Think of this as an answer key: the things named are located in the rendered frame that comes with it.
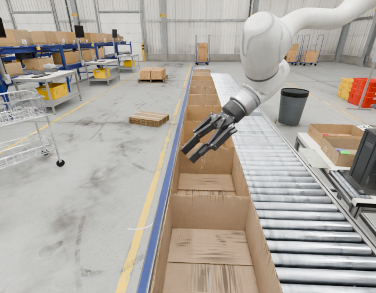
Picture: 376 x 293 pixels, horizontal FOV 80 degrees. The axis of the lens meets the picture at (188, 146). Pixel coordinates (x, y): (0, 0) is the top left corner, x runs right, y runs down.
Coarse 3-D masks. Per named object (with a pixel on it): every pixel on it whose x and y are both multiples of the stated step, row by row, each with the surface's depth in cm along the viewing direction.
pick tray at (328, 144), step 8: (328, 144) 166; (336, 144) 176; (344, 144) 175; (352, 144) 174; (328, 152) 165; (336, 152) 154; (352, 152) 171; (336, 160) 153; (344, 160) 152; (352, 160) 151
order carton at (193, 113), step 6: (186, 108) 179; (192, 108) 186; (198, 108) 186; (204, 108) 186; (210, 108) 185; (216, 108) 185; (186, 114) 180; (192, 114) 188; (198, 114) 188; (204, 114) 188; (186, 120) 150; (192, 120) 191; (198, 120) 190
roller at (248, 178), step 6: (246, 180) 142; (252, 180) 142; (258, 180) 142; (264, 180) 142; (270, 180) 142; (276, 180) 142; (282, 180) 141; (288, 180) 141; (294, 180) 141; (300, 180) 141; (306, 180) 141; (312, 180) 141
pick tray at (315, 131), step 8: (312, 128) 198; (320, 128) 204; (328, 128) 204; (336, 128) 203; (344, 128) 202; (352, 128) 201; (312, 136) 197; (320, 136) 183; (328, 136) 178; (336, 136) 178; (344, 136) 177; (352, 136) 177; (360, 136) 190; (320, 144) 182
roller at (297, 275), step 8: (280, 272) 85; (288, 272) 85; (296, 272) 85; (304, 272) 85; (312, 272) 85; (320, 272) 85; (328, 272) 85; (336, 272) 85; (344, 272) 85; (352, 272) 85; (360, 272) 85; (368, 272) 85; (280, 280) 84; (288, 280) 84; (296, 280) 84; (304, 280) 84; (312, 280) 84; (320, 280) 83; (328, 280) 83; (336, 280) 83; (344, 280) 83; (352, 280) 83; (360, 280) 83; (368, 280) 83
